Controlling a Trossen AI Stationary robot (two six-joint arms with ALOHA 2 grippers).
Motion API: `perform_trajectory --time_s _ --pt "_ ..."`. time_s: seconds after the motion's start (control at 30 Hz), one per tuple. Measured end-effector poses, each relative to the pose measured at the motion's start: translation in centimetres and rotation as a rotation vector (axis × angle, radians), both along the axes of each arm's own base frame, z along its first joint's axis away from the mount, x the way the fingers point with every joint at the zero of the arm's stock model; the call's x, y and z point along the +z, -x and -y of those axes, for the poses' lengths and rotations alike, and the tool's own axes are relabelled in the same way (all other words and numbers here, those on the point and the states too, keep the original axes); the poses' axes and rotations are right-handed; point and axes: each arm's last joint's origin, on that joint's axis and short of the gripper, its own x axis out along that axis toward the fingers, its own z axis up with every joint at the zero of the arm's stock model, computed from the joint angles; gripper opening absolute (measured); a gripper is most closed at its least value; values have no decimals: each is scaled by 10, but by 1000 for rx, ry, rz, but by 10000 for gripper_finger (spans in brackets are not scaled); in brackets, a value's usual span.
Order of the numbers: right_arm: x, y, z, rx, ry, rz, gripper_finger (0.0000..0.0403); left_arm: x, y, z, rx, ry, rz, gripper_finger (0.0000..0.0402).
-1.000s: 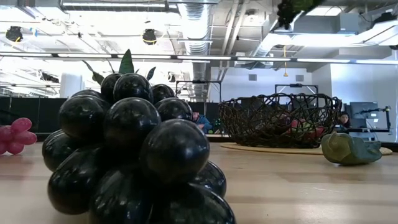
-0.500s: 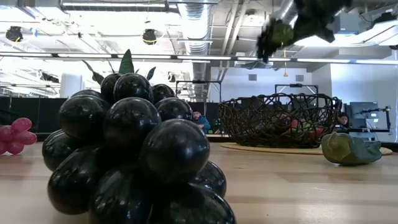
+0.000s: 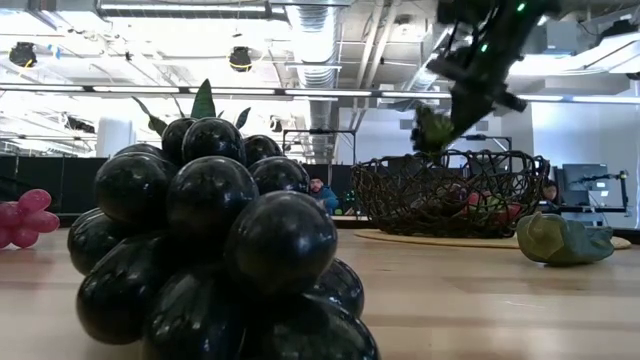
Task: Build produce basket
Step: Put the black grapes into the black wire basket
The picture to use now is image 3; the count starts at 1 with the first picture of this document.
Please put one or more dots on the computer monitor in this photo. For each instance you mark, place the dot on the computer monitor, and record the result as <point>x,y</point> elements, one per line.
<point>585,182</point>

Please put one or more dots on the silver ventilation duct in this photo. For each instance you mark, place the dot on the silver ventilation duct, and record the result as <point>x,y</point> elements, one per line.
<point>317,50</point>

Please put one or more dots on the black ceiling spotlight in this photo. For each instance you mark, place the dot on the black ceiling spotlight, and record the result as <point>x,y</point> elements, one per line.
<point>22,55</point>
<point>240,59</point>

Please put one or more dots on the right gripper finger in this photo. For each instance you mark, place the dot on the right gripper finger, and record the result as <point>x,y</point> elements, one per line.
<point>470,112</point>

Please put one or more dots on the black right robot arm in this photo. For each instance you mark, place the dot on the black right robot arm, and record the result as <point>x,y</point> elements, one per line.
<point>500,10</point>

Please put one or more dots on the white column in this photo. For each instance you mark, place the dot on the white column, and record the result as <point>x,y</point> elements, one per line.
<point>115,137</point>

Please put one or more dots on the person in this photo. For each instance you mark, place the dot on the person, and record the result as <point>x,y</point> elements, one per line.
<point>550,192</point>
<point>322,195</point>

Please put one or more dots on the pink grape bunch with leaf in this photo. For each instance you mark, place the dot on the pink grape bunch with leaf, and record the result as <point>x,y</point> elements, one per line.
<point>25,220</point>
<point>477,200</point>

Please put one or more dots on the round woven straw placemat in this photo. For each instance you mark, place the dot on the round woven straw placemat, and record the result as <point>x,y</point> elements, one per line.
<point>450,241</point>

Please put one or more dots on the black partition panel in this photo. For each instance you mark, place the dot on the black partition panel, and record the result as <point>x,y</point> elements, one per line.
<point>75,185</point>

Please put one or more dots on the long linear ceiling light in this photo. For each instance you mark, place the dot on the long linear ceiling light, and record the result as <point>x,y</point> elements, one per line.
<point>325,93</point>

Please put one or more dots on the black desk boom stand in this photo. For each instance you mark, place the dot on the black desk boom stand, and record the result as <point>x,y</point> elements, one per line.
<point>623,192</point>

